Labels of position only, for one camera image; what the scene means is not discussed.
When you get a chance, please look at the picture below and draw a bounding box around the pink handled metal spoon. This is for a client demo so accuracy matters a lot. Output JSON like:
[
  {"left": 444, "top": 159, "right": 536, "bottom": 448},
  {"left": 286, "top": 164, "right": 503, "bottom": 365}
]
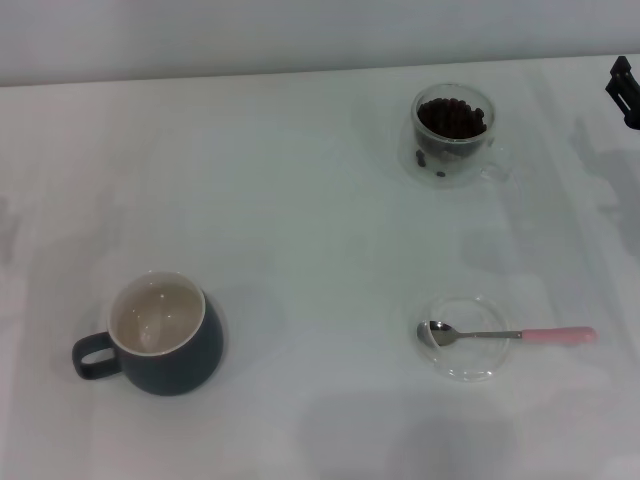
[{"left": 416, "top": 319, "right": 598, "bottom": 348}]

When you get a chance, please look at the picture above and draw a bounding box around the dark blue ceramic mug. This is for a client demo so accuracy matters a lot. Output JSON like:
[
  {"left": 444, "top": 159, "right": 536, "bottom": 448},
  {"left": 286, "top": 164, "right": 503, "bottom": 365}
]
[{"left": 71, "top": 271, "right": 225, "bottom": 397}]

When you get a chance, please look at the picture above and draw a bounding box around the coffee bean heap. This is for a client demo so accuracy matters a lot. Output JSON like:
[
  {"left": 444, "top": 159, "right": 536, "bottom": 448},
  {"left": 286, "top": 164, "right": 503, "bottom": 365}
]
[{"left": 414, "top": 97, "right": 487, "bottom": 179}]

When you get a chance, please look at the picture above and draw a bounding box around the clear glass saucer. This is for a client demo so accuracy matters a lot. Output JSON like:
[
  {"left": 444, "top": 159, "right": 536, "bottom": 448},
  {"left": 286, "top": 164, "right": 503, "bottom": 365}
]
[{"left": 410, "top": 294, "right": 516, "bottom": 384}]

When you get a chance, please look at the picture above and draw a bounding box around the double-wall glass cup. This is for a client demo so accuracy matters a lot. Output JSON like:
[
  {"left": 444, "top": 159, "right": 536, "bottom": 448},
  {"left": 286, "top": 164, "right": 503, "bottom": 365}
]
[{"left": 398, "top": 83, "right": 512, "bottom": 190}]

